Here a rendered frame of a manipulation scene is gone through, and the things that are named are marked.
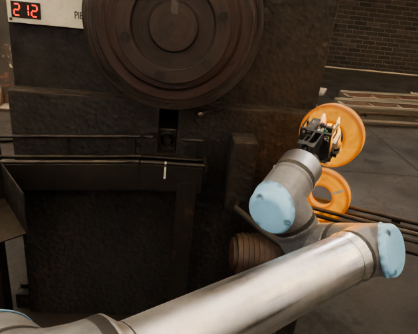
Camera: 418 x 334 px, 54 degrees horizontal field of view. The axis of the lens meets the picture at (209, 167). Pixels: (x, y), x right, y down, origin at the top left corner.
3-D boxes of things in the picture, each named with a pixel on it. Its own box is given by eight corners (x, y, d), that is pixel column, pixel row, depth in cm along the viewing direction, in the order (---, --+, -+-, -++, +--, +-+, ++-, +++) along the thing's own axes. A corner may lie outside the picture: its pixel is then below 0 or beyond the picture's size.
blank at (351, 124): (306, 99, 104) (302, 101, 102) (370, 107, 97) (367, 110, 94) (300, 156, 110) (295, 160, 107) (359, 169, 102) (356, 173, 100)
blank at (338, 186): (310, 222, 123) (306, 227, 120) (288, 175, 122) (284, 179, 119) (359, 211, 113) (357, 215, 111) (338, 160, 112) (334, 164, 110)
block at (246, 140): (221, 195, 141) (229, 129, 131) (244, 196, 142) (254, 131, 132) (223, 211, 131) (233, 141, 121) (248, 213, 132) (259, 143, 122)
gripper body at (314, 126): (342, 122, 90) (322, 151, 82) (336, 154, 95) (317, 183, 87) (308, 113, 93) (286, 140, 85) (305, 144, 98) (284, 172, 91)
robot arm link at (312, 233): (336, 287, 77) (308, 235, 73) (288, 279, 86) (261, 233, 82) (356, 252, 82) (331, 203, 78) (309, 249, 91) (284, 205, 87)
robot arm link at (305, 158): (312, 201, 85) (269, 185, 89) (320, 187, 88) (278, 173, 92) (317, 167, 79) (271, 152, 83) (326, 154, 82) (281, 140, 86)
